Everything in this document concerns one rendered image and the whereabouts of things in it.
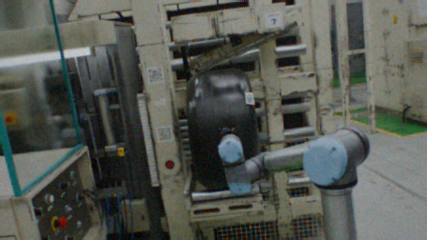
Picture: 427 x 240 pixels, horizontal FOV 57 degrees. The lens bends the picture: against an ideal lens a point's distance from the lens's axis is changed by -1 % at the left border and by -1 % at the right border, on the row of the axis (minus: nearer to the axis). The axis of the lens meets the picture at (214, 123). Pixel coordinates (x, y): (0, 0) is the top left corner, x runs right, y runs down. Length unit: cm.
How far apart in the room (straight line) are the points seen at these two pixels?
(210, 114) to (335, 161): 83
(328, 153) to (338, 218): 19
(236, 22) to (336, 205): 129
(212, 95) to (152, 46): 38
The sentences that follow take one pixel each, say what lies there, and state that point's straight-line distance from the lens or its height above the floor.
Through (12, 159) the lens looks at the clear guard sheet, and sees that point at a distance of 130.
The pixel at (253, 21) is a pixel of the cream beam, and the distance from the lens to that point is 215.
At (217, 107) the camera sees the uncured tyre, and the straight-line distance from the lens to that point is 174.
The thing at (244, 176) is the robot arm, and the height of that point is 119.
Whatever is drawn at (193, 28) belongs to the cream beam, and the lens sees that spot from 215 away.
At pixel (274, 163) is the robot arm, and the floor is 121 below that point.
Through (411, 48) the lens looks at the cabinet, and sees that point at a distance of 643.
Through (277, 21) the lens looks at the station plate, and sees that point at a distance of 216.
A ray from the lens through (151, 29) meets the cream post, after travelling 191.
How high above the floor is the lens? 166
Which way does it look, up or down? 12 degrees down
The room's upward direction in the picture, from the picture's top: 7 degrees counter-clockwise
